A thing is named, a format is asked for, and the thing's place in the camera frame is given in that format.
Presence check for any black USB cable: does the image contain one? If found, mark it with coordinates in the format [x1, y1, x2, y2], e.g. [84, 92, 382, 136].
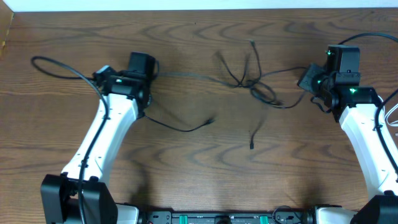
[214, 39, 308, 151]
[143, 72, 237, 133]

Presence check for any white USB cable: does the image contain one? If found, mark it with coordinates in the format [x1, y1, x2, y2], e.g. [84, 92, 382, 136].
[377, 95, 398, 136]

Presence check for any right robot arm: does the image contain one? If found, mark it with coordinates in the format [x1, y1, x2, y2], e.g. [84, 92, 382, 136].
[298, 44, 397, 223]

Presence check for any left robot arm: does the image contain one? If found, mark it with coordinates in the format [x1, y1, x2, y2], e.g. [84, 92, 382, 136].
[40, 52, 159, 223]

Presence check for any right camera cable black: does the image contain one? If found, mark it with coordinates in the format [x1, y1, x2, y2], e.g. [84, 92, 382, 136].
[338, 32, 398, 181]

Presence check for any camera cable black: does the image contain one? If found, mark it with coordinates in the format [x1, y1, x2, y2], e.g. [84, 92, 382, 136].
[30, 55, 109, 224]
[338, 32, 398, 181]

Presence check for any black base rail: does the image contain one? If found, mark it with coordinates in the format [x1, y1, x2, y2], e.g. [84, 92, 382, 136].
[137, 207, 316, 224]

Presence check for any left camera cable black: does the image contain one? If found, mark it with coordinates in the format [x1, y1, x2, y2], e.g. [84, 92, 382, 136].
[30, 55, 109, 224]

